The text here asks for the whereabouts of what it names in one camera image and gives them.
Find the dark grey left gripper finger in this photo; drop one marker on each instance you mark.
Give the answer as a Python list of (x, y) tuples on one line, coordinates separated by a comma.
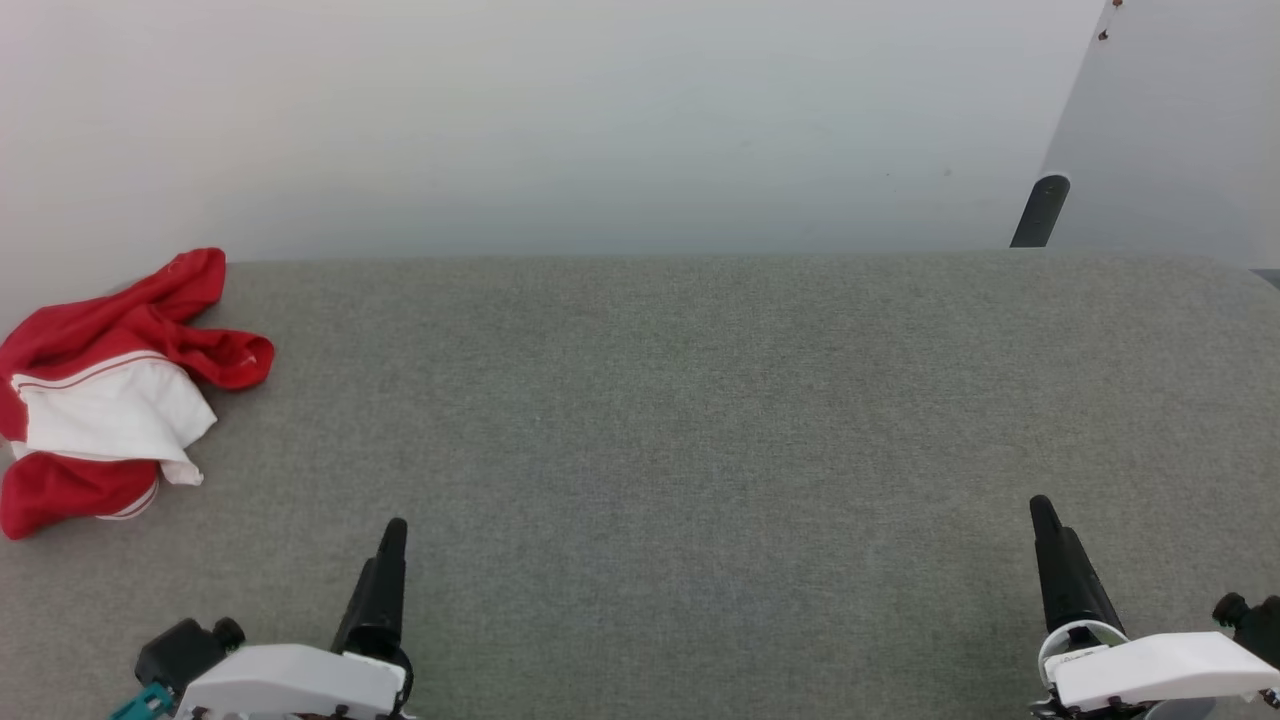
[(380, 600)]

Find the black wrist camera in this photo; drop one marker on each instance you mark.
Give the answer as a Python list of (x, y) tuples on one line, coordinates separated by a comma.
[(180, 652), (1255, 620)]

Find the red and white shirt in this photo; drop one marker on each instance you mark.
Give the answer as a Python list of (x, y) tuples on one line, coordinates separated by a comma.
[(100, 410)]

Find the black slanted pole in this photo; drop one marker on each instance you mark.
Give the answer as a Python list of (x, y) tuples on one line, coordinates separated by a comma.
[(1040, 210)]

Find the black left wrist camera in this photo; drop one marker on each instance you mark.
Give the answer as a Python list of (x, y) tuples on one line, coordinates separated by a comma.
[(180, 652)]

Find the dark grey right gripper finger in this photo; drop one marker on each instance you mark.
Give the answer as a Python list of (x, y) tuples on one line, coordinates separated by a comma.
[(1070, 580)]

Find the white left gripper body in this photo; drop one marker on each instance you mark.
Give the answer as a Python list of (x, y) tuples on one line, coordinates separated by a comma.
[(290, 682)]

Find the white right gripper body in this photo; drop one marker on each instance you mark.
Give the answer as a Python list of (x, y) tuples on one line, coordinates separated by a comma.
[(1160, 670)]

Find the grey fabric sofa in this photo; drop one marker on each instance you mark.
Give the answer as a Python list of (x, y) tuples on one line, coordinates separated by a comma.
[(700, 450)]

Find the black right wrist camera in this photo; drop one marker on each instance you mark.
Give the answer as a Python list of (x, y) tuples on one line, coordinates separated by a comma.
[(1255, 620)]

